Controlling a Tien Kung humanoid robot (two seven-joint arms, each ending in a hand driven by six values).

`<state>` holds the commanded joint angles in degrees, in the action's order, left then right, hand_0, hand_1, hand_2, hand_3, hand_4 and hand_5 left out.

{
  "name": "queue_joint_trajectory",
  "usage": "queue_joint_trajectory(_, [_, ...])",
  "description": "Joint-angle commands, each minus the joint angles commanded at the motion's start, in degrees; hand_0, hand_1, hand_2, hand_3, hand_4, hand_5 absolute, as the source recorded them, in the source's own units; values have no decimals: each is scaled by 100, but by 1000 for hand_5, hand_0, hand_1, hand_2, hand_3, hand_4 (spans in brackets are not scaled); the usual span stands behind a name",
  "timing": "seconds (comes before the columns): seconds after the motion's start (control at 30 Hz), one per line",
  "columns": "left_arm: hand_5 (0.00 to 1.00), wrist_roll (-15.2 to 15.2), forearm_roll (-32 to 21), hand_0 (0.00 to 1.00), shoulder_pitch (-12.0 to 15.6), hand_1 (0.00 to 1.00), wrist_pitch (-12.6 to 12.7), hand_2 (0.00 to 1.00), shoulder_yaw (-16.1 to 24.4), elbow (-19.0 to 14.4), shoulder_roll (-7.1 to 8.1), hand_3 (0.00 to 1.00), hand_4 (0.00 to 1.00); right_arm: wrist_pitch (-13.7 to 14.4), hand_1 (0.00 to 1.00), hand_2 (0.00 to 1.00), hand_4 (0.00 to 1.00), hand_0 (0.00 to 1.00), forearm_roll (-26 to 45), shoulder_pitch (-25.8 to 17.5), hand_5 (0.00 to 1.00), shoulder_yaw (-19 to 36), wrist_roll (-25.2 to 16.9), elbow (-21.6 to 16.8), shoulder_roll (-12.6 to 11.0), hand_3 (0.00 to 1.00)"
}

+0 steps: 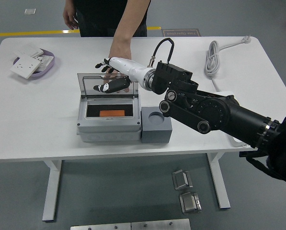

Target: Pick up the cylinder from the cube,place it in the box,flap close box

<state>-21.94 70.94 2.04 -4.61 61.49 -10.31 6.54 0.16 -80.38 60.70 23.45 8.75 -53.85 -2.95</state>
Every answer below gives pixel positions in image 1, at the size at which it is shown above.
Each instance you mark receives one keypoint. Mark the person's left hand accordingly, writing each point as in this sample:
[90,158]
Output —
[120,50]

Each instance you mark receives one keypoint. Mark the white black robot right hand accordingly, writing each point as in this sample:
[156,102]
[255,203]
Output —
[128,67]

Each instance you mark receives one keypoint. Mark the person's right hand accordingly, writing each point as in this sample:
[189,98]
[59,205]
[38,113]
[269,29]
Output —
[69,18]

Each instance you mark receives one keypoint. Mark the orange cylinder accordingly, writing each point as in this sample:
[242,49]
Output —
[111,113]

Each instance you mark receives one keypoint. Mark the grey junction box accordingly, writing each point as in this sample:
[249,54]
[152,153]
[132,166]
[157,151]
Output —
[109,129]

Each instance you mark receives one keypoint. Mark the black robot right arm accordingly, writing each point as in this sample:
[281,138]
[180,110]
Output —
[229,112]

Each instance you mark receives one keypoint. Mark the person's left forearm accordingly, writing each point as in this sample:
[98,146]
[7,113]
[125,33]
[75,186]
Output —
[130,21]

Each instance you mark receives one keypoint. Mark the person's right forearm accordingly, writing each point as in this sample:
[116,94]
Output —
[69,4]

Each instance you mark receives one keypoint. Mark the grey cube with round hole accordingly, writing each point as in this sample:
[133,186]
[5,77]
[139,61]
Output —
[154,134]

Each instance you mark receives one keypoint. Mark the person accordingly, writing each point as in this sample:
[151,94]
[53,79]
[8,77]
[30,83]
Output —
[99,19]

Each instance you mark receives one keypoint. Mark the small square floor hatch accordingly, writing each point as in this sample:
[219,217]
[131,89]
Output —
[30,11]

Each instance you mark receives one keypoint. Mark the small white socket plate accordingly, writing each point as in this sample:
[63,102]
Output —
[45,61]

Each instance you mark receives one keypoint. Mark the purple oval tray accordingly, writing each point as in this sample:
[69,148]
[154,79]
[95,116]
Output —
[48,69]

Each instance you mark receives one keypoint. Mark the white table leg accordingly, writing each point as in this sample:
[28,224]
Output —
[218,182]
[52,187]

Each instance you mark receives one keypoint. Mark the steel plate with screws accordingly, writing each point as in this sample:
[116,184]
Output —
[133,225]

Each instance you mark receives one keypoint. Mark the white wall switch plate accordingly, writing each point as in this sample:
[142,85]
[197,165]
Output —
[27,50]

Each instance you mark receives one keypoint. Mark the large white wall socket plate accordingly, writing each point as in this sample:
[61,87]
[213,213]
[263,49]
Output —
[25,65]

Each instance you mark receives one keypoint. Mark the open metal bracket block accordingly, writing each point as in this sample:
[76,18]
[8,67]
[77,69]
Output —
[181,179]

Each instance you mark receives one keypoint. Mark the closed metal bracket block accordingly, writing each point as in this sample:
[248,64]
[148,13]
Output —
[189,203]

